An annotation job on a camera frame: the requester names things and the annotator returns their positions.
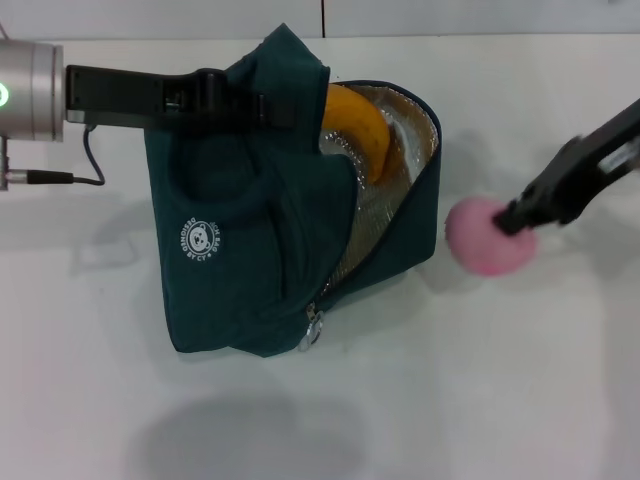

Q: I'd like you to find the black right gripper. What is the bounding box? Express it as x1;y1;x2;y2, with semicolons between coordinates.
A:
492;97;640;235

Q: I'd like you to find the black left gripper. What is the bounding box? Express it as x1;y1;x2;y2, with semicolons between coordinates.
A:
64;64;301;132

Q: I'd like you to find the pink peach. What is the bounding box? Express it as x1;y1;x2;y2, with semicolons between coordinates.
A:
444;196;539;276

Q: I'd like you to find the yellow banana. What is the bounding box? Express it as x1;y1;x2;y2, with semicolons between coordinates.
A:
322;84;394;184

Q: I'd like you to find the dark green insulated lunch bag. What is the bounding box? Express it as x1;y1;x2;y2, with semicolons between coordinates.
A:
144;22;444;359

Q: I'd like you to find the black cable with silver plug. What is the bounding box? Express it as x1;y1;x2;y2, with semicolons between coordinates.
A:
0;124;106;192

